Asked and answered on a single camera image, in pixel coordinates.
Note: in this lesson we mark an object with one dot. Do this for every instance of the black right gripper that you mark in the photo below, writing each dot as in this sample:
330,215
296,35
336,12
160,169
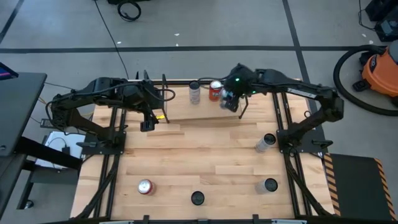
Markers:
241,81

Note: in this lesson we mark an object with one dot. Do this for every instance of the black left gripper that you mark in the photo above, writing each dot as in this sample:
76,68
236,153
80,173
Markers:
148,107

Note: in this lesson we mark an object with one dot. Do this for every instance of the red Fanta strawberry can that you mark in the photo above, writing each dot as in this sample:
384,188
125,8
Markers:
214,93
145,186

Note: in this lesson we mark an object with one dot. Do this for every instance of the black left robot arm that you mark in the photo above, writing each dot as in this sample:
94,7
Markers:
81,93

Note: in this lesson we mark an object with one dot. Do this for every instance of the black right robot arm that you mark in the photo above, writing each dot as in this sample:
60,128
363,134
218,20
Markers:
304,91

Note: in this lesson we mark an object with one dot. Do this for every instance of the white paper sheet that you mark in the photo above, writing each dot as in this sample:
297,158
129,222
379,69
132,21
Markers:
74,141

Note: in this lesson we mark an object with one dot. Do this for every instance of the orange shop vacuum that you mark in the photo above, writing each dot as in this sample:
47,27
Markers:
382,74
335,76

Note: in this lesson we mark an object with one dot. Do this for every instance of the black power brick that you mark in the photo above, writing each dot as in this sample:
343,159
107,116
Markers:
49,123

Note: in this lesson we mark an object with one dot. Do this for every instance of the black desk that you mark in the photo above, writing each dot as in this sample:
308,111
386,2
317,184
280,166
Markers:
18,109

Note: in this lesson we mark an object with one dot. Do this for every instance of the dark laptop screen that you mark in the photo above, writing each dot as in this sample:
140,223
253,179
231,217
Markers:
6,73

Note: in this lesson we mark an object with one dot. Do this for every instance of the black equipment cases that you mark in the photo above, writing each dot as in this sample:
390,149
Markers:
387,28

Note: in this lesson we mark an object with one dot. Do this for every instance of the black mat hazard stripes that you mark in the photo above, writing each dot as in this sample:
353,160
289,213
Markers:
357,186

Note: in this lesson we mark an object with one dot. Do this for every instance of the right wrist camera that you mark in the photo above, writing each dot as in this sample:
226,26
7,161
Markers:
232,105

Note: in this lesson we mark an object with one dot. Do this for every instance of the black aluminium table frame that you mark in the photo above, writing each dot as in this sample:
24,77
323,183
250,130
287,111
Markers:
180,82

